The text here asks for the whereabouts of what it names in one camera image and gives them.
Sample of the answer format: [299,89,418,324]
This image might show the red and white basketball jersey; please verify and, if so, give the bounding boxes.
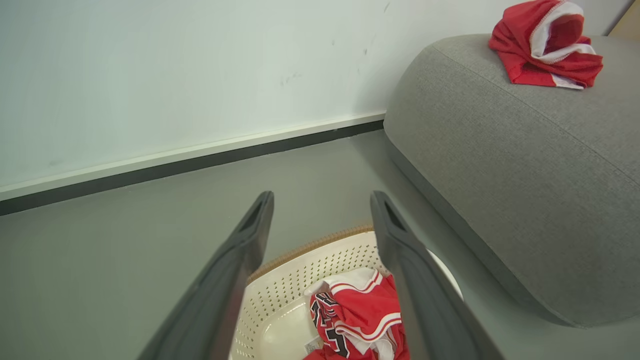
[302,267,411,360]

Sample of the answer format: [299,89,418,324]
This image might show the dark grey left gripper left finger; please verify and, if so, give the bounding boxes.
[137,190,275,360]

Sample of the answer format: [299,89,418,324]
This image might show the red shorts with white trim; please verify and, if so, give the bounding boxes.
[488,0,604,91]

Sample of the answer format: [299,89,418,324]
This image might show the grey fabric sofa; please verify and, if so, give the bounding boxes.
[383,33,640,329]

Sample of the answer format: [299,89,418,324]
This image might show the white perforated laundry basket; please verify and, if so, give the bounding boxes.
[227,225,464,360]

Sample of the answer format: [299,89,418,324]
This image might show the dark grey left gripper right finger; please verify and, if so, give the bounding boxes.
[370,190,506,360]

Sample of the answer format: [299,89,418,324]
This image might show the white and black baseboard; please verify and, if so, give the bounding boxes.
[0,112,386,217]

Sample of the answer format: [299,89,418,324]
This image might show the beige wooden panel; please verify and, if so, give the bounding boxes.
[609,0,640,43]

